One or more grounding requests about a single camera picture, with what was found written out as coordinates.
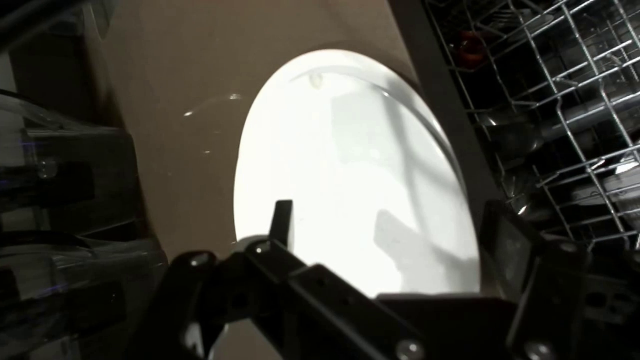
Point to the white round plate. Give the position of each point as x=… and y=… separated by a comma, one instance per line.
x=430, y=127
x=321, y=187

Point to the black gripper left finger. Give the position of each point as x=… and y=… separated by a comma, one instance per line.
x=266, y=312

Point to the small red round object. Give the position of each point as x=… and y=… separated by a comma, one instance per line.
x=473, y=42

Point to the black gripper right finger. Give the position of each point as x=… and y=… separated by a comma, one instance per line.
x=580, y=312

